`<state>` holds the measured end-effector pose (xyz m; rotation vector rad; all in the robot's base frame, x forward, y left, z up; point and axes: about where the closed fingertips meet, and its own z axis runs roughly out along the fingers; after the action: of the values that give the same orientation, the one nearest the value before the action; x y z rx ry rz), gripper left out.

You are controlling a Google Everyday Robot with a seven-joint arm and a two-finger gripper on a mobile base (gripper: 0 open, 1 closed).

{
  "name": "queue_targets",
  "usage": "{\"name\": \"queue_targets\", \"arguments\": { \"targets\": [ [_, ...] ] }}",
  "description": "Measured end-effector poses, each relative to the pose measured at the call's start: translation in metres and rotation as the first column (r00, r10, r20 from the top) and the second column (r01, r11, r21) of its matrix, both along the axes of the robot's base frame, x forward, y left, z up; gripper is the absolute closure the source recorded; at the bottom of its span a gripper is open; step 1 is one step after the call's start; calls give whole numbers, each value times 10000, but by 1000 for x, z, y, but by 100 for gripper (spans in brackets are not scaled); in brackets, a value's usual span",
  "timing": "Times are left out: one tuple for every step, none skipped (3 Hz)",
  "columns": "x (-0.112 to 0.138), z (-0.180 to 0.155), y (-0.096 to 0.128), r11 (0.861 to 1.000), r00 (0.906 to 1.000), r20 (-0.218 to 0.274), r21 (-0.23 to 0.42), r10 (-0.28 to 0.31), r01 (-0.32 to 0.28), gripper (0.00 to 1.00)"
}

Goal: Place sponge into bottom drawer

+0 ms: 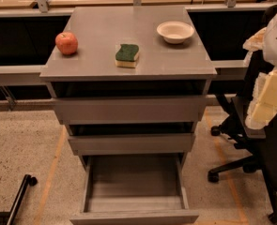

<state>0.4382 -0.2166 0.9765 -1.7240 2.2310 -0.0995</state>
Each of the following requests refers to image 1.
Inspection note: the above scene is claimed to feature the grey open bottom drawer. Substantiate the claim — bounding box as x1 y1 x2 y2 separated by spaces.
70 154 199 225

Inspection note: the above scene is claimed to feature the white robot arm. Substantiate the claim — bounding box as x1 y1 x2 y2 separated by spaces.
243 13 277 129

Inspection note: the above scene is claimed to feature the white bowl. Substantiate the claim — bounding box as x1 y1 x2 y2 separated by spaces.
157 22 194 44

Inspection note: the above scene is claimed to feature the green and yellow sponge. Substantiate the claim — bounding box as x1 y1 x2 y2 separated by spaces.
115 44 140 68

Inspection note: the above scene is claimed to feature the grey drawer cabinet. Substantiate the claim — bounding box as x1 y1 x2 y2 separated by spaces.
38 5 218 171

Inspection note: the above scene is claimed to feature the black metal stand leg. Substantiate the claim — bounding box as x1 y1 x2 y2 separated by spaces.
0 174 38 225

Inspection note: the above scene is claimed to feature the grey middle drawer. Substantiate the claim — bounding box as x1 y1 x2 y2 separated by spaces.
69 133 195 155

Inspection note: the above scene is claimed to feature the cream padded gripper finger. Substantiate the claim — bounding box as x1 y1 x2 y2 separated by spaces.
242 28 266 65
245 67 277 129

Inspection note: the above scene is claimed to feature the black office chair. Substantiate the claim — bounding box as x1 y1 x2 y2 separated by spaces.
208 5 277 225

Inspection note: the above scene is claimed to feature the grey top drawer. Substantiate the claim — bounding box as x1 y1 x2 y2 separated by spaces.
54 96 206 125

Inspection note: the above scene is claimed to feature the red apple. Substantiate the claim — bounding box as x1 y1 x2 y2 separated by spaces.
55 32 78 55

